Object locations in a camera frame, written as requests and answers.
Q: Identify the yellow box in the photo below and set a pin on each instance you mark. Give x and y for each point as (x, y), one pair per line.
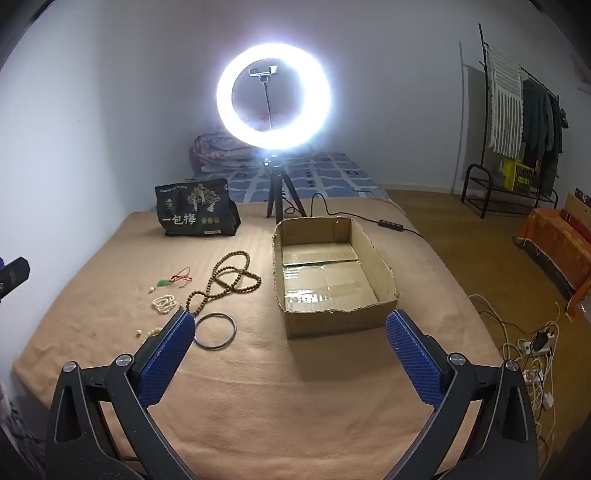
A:
(519, 175)

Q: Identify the folded floral quilt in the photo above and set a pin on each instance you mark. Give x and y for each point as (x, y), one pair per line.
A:
(217, 150)

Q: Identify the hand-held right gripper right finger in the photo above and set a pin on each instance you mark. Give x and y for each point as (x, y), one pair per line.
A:
(413, 360)

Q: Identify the black printed bag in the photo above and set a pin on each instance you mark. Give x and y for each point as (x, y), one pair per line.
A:
(198, 210)

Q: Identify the cardboard box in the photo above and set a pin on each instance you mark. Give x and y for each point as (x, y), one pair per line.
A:
(323, 277)

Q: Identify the blue patterned bed sheet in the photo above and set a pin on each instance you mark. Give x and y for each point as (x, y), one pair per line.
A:
(332, 173)

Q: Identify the metal bangle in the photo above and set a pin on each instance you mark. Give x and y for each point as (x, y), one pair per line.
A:
(233, 328)

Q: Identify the dark grey hanging garment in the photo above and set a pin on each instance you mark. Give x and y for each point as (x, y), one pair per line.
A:
(557, 124)

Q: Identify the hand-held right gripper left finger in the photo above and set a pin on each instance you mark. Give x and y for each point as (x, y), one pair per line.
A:
(168, 360)

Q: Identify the dark green hanging jacket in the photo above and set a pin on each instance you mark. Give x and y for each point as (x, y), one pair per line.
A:
(535, 115)

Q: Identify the white power strip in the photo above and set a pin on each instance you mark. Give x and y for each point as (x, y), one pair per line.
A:
(531, 347)

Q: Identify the black tripod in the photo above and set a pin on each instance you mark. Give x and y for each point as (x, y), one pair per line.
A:
(275, 194)

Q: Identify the brown wooden board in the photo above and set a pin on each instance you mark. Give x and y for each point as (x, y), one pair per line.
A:
(577, 203)

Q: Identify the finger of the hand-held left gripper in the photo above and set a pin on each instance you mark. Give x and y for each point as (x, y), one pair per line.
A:
(13, 274)

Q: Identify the black charger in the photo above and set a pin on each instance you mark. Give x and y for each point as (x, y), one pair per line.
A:
(539, 340)

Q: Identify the orange cloth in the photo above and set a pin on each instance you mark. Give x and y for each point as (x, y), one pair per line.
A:
(558, 244)

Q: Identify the striped white towel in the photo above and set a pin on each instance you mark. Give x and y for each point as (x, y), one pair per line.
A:
(505, 106)

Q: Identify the black clothes rack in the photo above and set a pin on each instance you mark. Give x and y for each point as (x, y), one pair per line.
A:
(475, 184)

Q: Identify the dark patterned cloth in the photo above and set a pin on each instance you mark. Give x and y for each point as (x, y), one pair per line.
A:
(18, 434)

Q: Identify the phone holder on pole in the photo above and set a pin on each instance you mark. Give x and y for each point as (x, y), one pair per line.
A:
(264, 71)

